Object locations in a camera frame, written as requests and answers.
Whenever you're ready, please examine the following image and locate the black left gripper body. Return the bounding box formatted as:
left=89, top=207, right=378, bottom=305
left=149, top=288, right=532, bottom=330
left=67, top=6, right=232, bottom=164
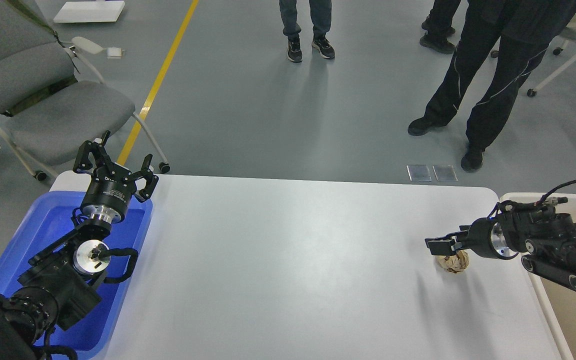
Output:
left=80, top=167, right=137, bottom=224

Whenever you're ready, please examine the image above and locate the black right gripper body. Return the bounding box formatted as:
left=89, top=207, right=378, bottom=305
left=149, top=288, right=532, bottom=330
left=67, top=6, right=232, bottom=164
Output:
left=466, top=218, right=519, bottom=260

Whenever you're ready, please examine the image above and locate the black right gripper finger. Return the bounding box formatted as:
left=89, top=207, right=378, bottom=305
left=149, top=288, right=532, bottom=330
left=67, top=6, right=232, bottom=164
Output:
left=423, top=225, right=471, bottom=245
left=426, top=239, right=469, bottom=256

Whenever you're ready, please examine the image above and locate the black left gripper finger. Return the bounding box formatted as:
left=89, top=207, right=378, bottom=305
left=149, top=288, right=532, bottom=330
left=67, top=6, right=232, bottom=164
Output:
left=73, top=131, right=114, bottom=179
left=128, top=153, right=159, bottom=203

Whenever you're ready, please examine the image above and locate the brown paper ball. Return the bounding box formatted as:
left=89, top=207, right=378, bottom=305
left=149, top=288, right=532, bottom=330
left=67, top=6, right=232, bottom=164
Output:
left=434, top=250, right=470, bottom=274

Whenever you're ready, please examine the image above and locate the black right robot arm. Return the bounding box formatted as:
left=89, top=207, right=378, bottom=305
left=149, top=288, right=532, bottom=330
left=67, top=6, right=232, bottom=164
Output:
left=425, top=189, right=576, bottom=292

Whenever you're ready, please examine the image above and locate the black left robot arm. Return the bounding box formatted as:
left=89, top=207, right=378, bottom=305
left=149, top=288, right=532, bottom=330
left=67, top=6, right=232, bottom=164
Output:
left=0, top=131, right=159, bottom=360

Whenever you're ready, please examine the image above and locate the right metal floor plate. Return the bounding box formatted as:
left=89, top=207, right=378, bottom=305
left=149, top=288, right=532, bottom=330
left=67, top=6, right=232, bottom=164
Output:
left=432, top=165, right=458, bottom=183

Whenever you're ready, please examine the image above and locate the metal floor plate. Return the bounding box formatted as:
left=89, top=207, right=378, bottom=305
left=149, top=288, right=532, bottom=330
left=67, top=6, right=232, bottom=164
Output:
left=432, top=165, right=458, bottom=183
left=406, top=164, right=433, bottom=183

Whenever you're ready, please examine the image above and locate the blue plastic bin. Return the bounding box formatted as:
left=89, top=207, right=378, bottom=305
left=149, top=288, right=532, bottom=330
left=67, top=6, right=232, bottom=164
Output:
left=0, top=191, right=153, bottom=360

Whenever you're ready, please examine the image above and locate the left metal floor plate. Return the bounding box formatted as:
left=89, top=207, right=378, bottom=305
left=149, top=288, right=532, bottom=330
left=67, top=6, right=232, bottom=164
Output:
left=406, top=164, right=433, bottom=183

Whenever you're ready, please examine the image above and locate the grey padded chair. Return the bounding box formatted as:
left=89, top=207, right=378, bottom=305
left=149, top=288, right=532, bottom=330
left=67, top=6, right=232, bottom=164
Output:
left=0, top=0, right=170, bottom=182

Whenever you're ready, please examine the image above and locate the small white floor box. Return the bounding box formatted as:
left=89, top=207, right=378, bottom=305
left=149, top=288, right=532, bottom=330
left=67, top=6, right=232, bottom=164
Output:
left=106, top=47, right=124, bottom=59

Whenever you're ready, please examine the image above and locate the white flat board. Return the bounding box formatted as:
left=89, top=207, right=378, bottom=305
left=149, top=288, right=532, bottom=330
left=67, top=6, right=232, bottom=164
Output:
left=53, top=0, right=126, bottom=24

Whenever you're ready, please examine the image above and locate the person in black background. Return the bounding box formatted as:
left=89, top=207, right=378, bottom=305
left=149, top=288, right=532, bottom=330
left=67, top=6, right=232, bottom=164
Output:
left=419, top=0, right=461, bottom=55

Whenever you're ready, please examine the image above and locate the person in black tracksuit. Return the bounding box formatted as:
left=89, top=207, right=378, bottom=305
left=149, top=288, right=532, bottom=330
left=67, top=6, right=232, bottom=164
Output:
left=407, top=0, right=576, bottom=173

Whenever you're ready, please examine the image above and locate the person in blue jeans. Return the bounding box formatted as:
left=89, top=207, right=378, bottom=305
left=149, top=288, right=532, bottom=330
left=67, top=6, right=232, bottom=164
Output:
left=279, top=0, right=336, bottom=64

